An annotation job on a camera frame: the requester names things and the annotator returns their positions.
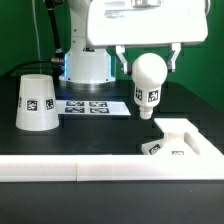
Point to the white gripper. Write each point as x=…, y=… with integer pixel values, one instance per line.
x=159, y=22

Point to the white lamp bulb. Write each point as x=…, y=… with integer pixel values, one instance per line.
x=149, y=71

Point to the white lamp base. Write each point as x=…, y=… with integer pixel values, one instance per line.
x=175, y=140

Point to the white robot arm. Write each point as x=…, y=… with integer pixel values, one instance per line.
x=87, y=67

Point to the white lamp shade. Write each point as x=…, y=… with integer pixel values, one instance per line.
x=36, y=110

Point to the tag marker sheet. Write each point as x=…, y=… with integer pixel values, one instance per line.
x=103, y=108

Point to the white L-shaped fence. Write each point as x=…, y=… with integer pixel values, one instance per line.
x=207, y=165

